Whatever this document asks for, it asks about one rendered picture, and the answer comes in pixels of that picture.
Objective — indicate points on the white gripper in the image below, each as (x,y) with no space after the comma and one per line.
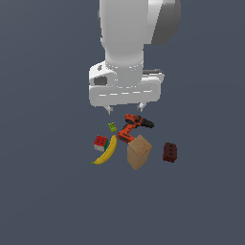
(124,94)

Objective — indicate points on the orange black power drill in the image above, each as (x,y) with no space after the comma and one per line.
(134,126)

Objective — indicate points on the small green block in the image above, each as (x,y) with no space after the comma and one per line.
(112,127)

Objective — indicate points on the red white Rubik's cube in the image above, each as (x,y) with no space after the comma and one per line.
(100,142)

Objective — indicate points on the tan wooden block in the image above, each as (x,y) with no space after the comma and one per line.
(138,152)

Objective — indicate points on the yellow banana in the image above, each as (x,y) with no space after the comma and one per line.
(106,152)

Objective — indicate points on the dark red brick block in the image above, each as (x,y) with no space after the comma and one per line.
(170,152)

